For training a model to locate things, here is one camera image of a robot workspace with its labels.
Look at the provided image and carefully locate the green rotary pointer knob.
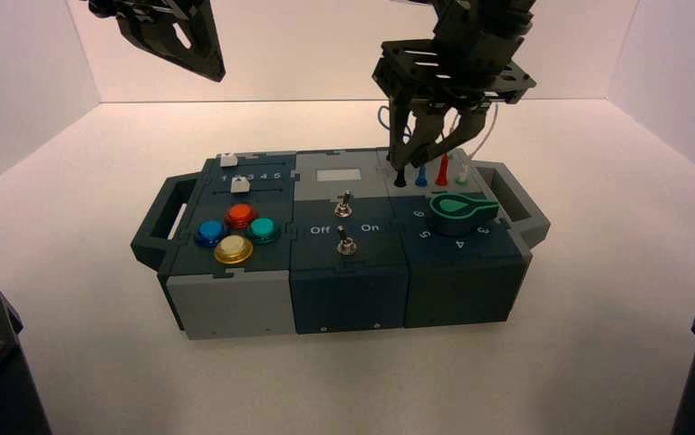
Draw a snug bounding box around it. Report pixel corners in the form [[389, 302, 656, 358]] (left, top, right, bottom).
[[428, 192, 500, 237]]

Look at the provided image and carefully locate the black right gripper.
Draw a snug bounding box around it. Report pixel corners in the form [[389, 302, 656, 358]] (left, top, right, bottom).
[[372, 0, 537, 171]]

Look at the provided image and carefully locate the yellow round push button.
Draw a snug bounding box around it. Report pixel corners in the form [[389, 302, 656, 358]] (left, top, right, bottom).
[[213, 235, 254, 266]]

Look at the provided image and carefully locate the blue round push button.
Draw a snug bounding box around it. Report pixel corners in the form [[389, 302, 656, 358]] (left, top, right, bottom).
[[194, 219, 229, 248]]

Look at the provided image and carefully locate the green round push button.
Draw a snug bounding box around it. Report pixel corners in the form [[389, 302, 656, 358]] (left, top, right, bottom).
[[245, 217, 281, 246]]

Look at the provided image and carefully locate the red jumper wire with plugs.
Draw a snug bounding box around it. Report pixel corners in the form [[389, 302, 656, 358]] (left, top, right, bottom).
[[434, 117, 451, 188]]

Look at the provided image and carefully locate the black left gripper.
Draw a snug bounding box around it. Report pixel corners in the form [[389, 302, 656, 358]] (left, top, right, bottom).
[[87, 0, 227, 84]]

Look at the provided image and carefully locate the blue jumper wire with plugs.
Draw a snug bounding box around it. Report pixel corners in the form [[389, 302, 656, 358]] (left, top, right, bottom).
[[378, 104, 430, 188]]

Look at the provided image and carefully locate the red round push button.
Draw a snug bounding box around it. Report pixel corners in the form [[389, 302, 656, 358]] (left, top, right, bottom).
[[225, 203, 258, 230]]

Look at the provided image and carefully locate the white jumper wire with plugs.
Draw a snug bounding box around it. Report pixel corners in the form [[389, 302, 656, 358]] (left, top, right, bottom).
[[448, 101, 499, 186]]

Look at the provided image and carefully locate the black jumper wire with plugs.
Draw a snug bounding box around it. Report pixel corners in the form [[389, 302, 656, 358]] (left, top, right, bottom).
[[385, 149, 409, 189]]

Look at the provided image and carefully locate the grey and dark green task box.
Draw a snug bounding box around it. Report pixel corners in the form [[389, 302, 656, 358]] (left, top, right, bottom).
[[130, 147, 551, 342]]

